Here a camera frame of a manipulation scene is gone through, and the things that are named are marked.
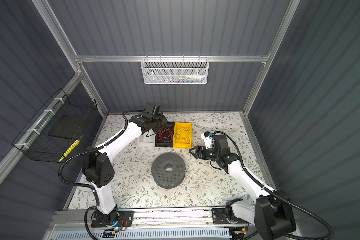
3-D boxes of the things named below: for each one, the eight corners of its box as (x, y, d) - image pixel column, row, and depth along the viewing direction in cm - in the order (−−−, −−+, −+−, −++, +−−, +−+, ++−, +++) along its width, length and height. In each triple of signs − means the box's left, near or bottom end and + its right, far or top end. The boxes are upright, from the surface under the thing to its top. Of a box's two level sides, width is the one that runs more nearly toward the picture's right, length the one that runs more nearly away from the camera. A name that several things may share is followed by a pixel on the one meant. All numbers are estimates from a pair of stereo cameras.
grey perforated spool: (151, 188, 85) (148, 184, 80) (155, 158, 97) (153, 152, 92) (185, 188, 85) (185, 184, 79) (185, 158, 97) (185, 152, 92)
